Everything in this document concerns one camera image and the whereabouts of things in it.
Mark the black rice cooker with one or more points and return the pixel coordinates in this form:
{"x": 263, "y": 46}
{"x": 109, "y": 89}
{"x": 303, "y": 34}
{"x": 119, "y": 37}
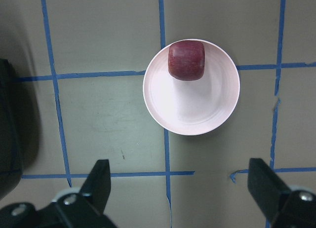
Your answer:
{"x": 19, "y": 128}

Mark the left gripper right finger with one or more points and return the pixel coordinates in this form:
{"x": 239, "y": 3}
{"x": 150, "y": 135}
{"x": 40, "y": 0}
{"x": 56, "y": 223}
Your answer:
{"x": 267, "y": 189}

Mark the red apple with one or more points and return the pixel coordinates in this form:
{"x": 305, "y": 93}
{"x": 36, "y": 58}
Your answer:
{"x": 186, "y": 60}

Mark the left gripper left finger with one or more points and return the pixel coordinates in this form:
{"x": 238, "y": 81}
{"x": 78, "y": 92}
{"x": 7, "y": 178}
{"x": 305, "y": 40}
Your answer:
{"x": 96, "y": 187}

